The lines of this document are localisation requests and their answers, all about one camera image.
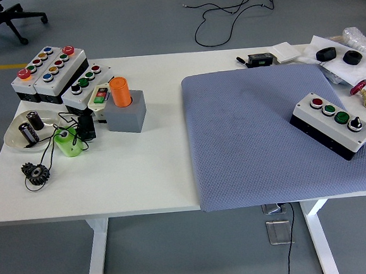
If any silver floor outlet cover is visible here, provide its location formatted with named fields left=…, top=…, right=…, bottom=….
left=264, top=218, right=296, bottom=247

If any orange ribbed cylinder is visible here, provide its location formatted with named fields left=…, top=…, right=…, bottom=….
left=108, top=76, right=133, bottom=109

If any button box with selector knob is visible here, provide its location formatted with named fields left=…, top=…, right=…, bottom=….
left=286, top=88, right=366, bottom=166
left=59, top=62, right=118, bottom=117

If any black striped capacitor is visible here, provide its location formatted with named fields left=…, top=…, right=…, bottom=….
left=17, top=121, right=41, bottom=147

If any grey-blue textured mat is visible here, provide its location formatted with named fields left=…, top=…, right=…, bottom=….
left=180, top=58, right=366, bottom=214

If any black cable under table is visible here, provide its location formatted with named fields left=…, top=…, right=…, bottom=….
left=279, top=201, right=300, bottom=274

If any thin black adapter cable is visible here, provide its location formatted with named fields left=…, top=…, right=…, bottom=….
left=18, top=109, right=94, bottom=193

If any clear bubble wrap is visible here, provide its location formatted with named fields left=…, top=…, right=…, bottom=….
left=341, top=25, right=366, bottom=58

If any black power adapter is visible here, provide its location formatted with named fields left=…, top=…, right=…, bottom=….
left=76, top=113, right=97, bottom=142

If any cream red-green switch box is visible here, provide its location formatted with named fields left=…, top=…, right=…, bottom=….
left=86, top=82, right=114, bottom=121

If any black office chair base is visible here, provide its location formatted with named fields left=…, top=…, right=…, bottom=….
left=0, top=0, right=51, bottom=50

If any grey cube block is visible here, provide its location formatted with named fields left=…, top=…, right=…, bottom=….
left=102, top=89, right=148, bottom=136

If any black rubber ring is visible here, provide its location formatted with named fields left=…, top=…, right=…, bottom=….
left=342, top=49, right=364, bottom=66
left=315, top=46, right=339, bottom=63

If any silver floor socket box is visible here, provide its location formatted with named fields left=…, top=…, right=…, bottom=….
left=260, top=202, right=287, bottom=216

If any dark brown capacitor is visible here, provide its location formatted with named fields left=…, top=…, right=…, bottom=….
left=25, top=110, right=46, bottom=132

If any black metal gear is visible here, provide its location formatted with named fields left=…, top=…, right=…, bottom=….
left=20, top=160, right=53, bottom=189

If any white paper sheet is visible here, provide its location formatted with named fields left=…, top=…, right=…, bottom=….
left=295, top=30, right=366, bottom=92

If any black module with green terminal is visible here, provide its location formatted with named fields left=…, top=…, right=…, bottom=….
left=247, top=52, right=275, bottom=69

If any green plastic cylinder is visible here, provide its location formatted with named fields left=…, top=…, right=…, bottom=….
left=52, top=125, right=84, bottom=159

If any white table leg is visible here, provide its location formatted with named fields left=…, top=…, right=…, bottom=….
left=298, top=198, right=340, bottom=274
left=80, top=217, right=114, bottom=274

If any white wall switch plate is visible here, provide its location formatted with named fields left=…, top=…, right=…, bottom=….
left=266, top=40, right=303, bottom=65

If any five-button box with red mushroom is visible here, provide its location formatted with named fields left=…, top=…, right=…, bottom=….
left=31, top=44, right=92, bottom=107
left=8, top=45, right=61, bottom=105

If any shiny metal bowl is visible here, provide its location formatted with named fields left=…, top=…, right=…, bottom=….
left=2, top=107, right=64, bottom=154

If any black looped floor cable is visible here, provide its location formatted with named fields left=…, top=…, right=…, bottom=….
left=182, top=0, right=279, bottom=49

